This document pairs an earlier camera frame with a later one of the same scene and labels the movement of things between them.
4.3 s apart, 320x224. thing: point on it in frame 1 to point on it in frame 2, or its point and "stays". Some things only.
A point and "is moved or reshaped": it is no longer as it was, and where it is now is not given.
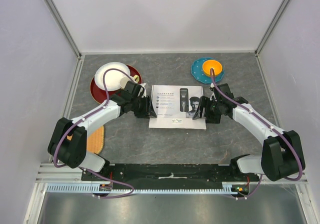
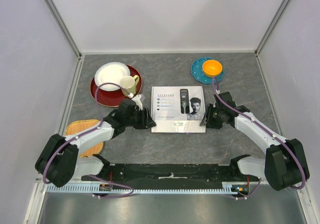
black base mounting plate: [167, 174] stays
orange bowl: [209, 64] stays
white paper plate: [112, 77] stays
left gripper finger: [148, 110] to [148, 122]
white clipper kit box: [175, 106] is moved or reshaped
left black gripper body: [137, 106] to [136, 120]
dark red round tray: [99, 94] stays
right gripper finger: [201, 110] to [204, 120]
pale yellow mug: [124, 80] stays
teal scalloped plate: [198, 74] stays
